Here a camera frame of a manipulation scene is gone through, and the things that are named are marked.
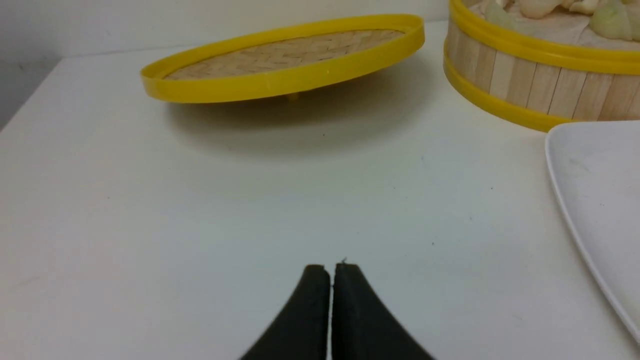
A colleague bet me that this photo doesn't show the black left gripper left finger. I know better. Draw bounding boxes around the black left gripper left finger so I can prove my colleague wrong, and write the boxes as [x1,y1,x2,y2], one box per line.
[242,264,331,360]

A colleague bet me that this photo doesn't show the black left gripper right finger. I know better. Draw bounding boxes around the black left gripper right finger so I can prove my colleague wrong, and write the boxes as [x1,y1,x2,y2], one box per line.
[331,262,433,360]

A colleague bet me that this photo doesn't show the white square plate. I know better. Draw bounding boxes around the white square plate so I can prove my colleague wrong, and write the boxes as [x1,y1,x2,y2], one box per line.
[545,120,640,341]

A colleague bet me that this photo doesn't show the yellow rimmed bamboo steamer lid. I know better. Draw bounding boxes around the yellow rimmed bamboo steamer lid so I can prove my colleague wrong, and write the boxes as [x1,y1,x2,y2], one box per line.
[140,14,425,104]

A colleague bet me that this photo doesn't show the yellow rimmed bamboo steamer basket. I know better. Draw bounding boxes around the yellow rimmed bamboo steamer basket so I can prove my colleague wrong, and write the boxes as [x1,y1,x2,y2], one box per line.
[443,0,640,132]

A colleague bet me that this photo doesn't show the white dumpling in steamer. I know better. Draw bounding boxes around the white dumpling in steamer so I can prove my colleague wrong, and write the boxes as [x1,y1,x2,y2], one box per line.
[516,0,563,19]

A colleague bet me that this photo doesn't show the green dumpling in steamer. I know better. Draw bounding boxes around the green dumpling in steamer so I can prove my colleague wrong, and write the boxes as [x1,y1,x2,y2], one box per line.
[589,0,633,41]

